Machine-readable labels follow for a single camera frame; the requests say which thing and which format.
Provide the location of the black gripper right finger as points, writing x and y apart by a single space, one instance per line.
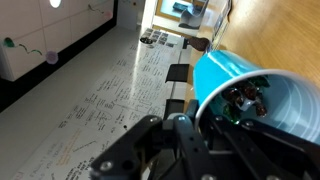
266 156

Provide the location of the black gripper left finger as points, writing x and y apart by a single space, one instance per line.
160 150

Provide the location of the blue plastic cup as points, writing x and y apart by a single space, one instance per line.
216 66

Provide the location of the brown wrapped candy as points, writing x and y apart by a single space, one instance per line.
250 90
233 95

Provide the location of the black office chair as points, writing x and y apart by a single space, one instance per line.
177 73

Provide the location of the dark brown object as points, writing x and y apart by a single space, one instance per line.
200 44

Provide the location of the grey moulded chair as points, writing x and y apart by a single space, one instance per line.
193 15

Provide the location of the colourful magazine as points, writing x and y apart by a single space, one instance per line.
222 20

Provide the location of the wall whiteboard with writing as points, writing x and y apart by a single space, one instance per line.
110 100

